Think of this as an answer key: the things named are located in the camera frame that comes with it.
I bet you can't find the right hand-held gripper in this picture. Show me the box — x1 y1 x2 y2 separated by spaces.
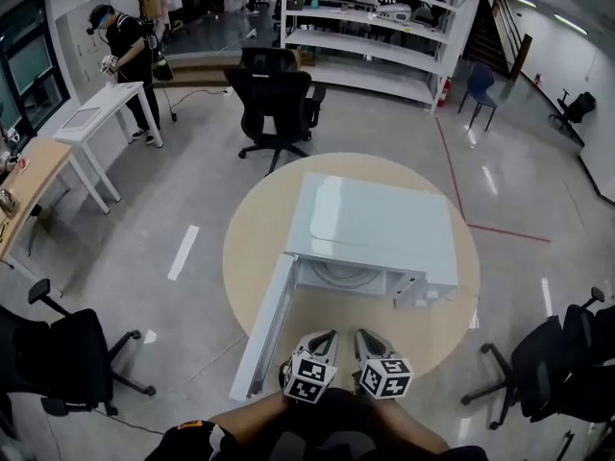
354 328 414 401

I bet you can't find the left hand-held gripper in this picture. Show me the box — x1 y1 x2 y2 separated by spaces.
280 329 340 405

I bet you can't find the white microwave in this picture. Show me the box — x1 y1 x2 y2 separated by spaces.
228 171 461 401

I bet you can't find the person's right forearm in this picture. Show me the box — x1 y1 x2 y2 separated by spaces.
382 398 453 454

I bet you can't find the person's left forearm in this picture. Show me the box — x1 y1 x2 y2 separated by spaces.
209 391 295 432

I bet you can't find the person's black printed shirt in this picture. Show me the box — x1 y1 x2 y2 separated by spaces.
143 386 492 461

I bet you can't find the round wooden table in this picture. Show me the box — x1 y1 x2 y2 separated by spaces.
222 151 481 389

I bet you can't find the black mesh office chair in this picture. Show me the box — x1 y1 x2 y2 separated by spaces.
224 46 328 178

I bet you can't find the red fire extinguisher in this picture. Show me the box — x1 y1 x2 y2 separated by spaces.
436 75 455 109

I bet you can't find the blue chair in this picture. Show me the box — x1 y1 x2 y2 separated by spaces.
456 61 498 133

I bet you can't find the wooden platform step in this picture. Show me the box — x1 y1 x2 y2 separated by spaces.
162 53 251 88

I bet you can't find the white storage shelf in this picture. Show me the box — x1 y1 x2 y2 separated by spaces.
278 0 485 114

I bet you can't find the white rectangular table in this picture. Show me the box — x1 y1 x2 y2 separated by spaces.
52 81 164 216

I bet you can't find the flat grey tray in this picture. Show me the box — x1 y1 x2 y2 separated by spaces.
61 107 102 132

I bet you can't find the long wooden desk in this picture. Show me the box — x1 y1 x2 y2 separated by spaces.
0 136 74 282

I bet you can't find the staircase with railing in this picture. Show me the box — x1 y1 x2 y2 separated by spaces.
463 0 534 82

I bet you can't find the dark framed window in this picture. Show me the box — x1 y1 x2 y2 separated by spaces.
0 0 72 139

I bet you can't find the white floor cable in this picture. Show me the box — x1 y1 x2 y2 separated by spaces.
184 336 249 384

